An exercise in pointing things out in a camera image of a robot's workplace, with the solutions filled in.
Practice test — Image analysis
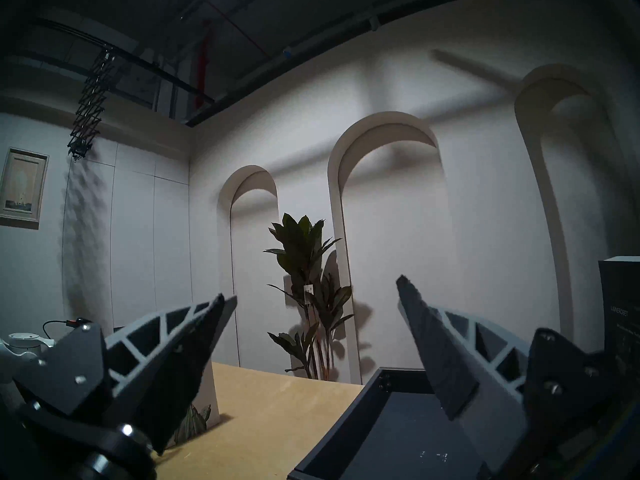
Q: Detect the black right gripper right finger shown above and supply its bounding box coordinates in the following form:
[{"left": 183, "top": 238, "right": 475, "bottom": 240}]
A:
[{"left": 396, "top": 275, "right": 628, "bottom": 480}]

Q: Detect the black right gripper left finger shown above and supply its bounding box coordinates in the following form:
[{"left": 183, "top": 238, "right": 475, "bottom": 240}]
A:
[{"left": 12, "top": 293, "right": 238, "bottom": 457}]

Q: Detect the black Fashion book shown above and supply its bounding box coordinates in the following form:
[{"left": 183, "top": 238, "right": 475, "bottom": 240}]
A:
[{"left": 598, "top": 256, "right": 640, "bottom": 367}]

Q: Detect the grey Statue of Liberty book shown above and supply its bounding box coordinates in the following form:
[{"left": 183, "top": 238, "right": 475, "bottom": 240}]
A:
[{"left": 172, "top": 361, "right": 221, "bottom": 447}]

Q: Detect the tall dark green plant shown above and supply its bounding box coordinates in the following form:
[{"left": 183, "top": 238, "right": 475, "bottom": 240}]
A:
[{"left": 263, "top": 213, "right": 373, "bottom": 382}]

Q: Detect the light wooden table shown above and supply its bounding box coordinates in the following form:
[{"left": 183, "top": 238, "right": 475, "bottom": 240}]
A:
[{"left": 155, "top": 361, "right": 366, "bottom": 480}]

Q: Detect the red ceiling pipe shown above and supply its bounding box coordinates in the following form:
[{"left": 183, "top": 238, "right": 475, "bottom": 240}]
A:
[{"left": 195, "top": 24, "right": 213, "bottom": 110}]

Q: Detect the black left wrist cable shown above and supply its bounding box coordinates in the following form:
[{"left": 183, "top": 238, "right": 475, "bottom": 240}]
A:
[{"left": 42, "top": 318, "right": 93, "bottom": 339}]

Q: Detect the black scissor lattice hanger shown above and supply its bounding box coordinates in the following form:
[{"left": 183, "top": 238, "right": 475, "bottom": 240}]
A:
[{"left": 67, "top": 44, "right": 118, "bottom": 162}]

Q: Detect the black three-tier shelf cart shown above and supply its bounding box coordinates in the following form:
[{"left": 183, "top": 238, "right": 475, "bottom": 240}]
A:
[{"left": 287, "top": 366, "right": 501, "bottom": 480}]

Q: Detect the framed wall picture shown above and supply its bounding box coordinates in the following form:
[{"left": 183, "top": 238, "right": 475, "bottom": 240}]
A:
[{"left": 0, "top": 147, "right": 50, "bottom": 230}]

